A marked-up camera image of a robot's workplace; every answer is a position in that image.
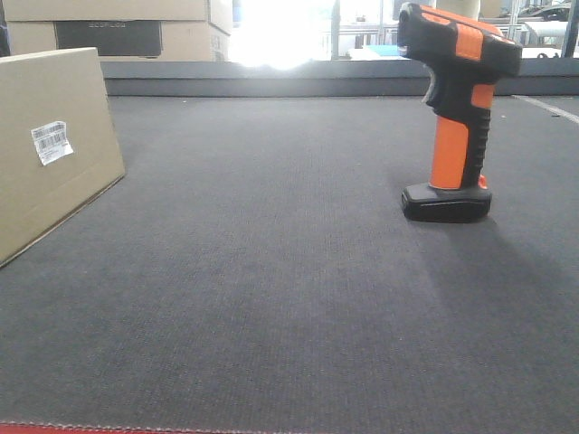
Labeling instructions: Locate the white barcode label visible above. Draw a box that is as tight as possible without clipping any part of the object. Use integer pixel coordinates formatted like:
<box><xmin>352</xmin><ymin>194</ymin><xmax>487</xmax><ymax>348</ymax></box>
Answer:
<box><xmin>31</xmin><ymin>121</ymin><xmax>73</xmax><ymax>166</ymax></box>

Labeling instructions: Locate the small cardboard package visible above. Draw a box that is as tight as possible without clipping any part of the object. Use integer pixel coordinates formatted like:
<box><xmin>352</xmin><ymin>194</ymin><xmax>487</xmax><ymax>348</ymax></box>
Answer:
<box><xmin>1</xmin><ymin>48</ymin><xmax>126</xmax><ymax>265</ymax></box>

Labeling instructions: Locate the large cardboard box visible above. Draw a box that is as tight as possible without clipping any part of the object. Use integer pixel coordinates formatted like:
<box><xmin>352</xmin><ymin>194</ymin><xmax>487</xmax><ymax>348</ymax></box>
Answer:
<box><xmin>2</xmin><ymin>0</ymin><xmax>233</xmax><ymax>61</ymax></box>

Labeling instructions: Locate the orange black barcode scanner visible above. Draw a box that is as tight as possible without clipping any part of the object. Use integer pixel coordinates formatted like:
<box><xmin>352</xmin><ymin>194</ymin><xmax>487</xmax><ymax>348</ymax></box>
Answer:
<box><xmin>398</xmin><ymin>2</ymin><xmax>522</xmax><ymax>222</ymax></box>

